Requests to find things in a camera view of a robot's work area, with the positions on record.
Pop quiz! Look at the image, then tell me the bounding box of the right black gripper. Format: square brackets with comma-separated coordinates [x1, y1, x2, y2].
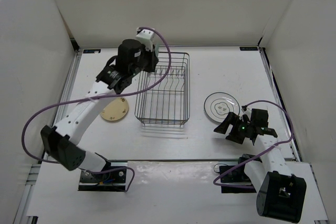
[214, 112, 254, 144]

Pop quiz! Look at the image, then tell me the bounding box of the white plate with dark rim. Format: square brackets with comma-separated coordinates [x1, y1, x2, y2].
[204, 92, 240, 123]

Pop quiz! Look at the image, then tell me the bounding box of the beige plate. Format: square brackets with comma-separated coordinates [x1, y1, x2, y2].
[100, 98, 129, 122]

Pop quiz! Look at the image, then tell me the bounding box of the teal patterned plate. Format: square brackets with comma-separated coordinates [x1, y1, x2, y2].
[155, 45, 160, 57]

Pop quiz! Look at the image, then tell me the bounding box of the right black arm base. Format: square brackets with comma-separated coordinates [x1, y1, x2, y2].
[213, 162, 256, 194]

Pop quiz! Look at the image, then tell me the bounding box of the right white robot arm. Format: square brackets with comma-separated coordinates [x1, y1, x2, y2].
[214, 109, 307, 223]

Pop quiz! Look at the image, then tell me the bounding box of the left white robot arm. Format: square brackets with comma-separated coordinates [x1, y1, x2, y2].
[40, 38, 159, 182]

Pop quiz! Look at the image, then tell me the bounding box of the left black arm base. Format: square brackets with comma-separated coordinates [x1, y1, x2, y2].
[78, 166, 127, 192]

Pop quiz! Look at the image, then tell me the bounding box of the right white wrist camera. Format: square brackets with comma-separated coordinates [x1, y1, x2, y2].
[240, 105, 252, 122]

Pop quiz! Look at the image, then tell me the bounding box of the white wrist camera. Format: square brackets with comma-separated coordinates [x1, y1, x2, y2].
[135, 27, 155, 52]
[240, 105, 252, 122]

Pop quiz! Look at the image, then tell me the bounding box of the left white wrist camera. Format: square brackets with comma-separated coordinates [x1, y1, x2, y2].
[135, 27, 155, 52]

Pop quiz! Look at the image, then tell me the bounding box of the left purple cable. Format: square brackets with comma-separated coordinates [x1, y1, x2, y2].
[21, 26, 173, 193]

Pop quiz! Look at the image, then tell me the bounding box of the wire dish rack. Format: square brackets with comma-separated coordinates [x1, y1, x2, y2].
[134, 52, 191, 126]

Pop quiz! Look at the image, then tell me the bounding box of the left aluminium frame rail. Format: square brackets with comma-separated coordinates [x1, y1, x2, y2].
[13, 49, 81, 223]

